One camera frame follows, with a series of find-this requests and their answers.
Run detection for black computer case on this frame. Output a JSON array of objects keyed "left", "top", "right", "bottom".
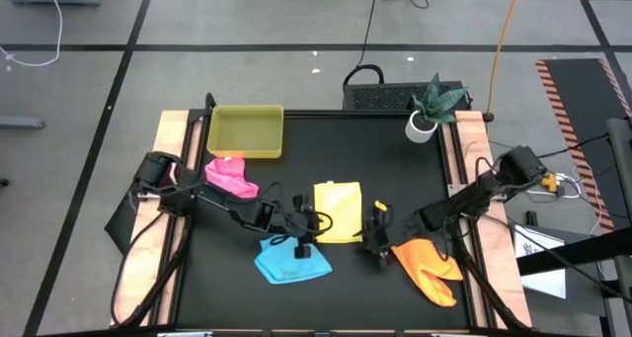
[{"left": 343, "top": 81, "right": 473, "bottom": 114}]

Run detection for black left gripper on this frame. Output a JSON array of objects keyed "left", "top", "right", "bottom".
[{"left": 278, "top": 193, "right": 322, "bottom": 260}]

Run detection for yellow microfiber towel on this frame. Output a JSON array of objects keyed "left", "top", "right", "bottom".
[{"left": 313, "top": 181, "right": 363, "bottom": 244}]

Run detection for black hazard-striped floor mat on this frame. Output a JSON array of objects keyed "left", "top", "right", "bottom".
[{"left": 535, "top": 57, "right": 632, "bottom": 235}]

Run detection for black frame beam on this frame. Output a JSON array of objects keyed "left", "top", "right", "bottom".
[{"left": 515, "top": 226, "right": 632, "bottom": 278}]

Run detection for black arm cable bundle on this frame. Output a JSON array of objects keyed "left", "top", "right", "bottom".
[
  {"left": 111, "top": 211, "right": 192, "bottom": 328},
  {"left": 451, "top": 217, "right": 532, "bottom": 331}
]

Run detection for black power cable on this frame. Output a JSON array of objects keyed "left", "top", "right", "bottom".
[{"left": 343, "top": 0, "right": 445, "bottom": 87}]

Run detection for pink microfiber towel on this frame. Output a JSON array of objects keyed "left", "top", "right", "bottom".
[{"left": 203, "top": 157, "right": 261, "bottom": 201}]

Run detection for blue microfiber towel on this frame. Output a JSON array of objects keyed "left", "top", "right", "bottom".
[{"left": 254, "top": 233, "right": 334, "bottom": 286}]

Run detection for orange extension cable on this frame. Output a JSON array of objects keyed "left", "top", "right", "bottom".
[{"left": 486, "top": 0, "right": 524, "bottom": 122}]

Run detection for white printed paper sheet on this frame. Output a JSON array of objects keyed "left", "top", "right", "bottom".
[{"left": 513, "top": 223, "right": 568, "bottom": 300}]

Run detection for grey metal post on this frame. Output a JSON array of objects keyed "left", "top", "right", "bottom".
[{"left": 605, "top": 118, "right": 632, "bottom": 303}]

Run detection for orange microfiber towel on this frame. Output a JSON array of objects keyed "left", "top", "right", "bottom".
[{"left": 391, "top": 237, "right": 465, "bottom": 308}]

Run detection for snake plant in white pot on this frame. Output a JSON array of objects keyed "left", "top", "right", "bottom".
[{"left": 404, "top": 72, "right": 470, "bottom": 144}]

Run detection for yellow translucent plastic bin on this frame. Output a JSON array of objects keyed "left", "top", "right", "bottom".
[{"left": 205, "top": 104, "right": 285, "bottom": 159}]

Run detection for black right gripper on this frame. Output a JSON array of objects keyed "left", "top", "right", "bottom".
[{"left": 362, "top": 200, "right": 421, "bottom": 270}]

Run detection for black aluminium table frame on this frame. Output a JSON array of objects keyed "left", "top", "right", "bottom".
[{"left": 157, "top": 92, "right": 495, "bottom": 331}]

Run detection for light wooden table side board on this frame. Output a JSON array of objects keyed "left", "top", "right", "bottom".
[
  {"left": 111, "top": 110, "right": 192, "bottom": 327},
  {"left": 453, "top": 110, "right": 533, "bottom": 328}
]

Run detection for white floor cable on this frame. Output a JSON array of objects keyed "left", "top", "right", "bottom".
[{"left": 0, "top": 0, "right": 65, "bottom": 68}]

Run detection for white power cables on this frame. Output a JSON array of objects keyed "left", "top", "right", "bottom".
[{"left": 515, "top": 163, "right": 603, "bottom": 237}]

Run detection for grey metal bar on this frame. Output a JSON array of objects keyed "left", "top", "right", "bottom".
[{"left": 0, "top": 115, "right": 46, "bottom": 130}]

